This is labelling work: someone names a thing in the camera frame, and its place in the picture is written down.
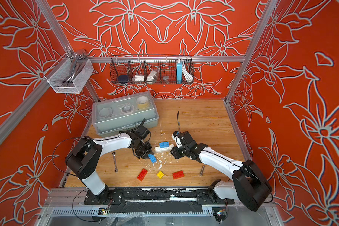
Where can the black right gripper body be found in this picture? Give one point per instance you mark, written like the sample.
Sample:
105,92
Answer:
187,151

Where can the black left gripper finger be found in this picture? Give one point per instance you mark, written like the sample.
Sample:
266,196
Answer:
140,153
147,149

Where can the metal wrench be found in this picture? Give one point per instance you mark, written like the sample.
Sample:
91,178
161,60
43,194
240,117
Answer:
115,163

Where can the white packet in basket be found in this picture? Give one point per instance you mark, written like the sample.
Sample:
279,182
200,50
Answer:
153,76

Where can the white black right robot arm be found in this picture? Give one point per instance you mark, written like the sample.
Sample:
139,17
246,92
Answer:
247,182

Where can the white box in basket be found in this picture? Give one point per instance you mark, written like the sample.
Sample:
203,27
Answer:
138,78

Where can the yellow lego brick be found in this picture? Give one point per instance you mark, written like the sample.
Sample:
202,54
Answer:
160,174

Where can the dark blue round object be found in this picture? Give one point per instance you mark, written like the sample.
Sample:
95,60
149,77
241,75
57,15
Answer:
123,79

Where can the grey translucent plastic storage box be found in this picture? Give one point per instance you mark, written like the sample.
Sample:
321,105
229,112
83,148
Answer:
119,114

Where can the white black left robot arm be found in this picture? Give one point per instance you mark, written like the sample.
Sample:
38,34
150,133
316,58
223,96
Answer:
84,158

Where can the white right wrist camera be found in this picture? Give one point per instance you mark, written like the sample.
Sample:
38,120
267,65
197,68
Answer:
176,140

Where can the red lego brick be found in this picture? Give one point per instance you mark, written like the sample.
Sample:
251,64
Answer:
142,174
178,174

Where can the metal tongs in bin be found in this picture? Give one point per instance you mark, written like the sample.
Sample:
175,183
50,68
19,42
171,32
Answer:
74,66

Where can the blue lego brick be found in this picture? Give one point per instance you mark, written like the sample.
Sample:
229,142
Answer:
152,158
165,144

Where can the yellow tape roll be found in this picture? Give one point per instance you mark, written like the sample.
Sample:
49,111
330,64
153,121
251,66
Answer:
143,102

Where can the black wire wall basket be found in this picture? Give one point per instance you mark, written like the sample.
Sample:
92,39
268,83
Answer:
139,64

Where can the light blue box in basket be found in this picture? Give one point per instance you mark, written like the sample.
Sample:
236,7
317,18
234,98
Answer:
179,71

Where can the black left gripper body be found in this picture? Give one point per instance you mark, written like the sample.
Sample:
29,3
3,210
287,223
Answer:
141,146

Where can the white lego brick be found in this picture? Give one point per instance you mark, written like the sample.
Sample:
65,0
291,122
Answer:
163,149

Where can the metal bolt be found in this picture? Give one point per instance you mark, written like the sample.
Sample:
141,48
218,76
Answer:
202,170

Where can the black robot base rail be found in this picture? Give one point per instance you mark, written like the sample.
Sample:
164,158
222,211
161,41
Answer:
158,200

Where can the clear plastic wall bin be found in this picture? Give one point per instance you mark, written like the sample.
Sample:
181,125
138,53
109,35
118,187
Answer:
56,78

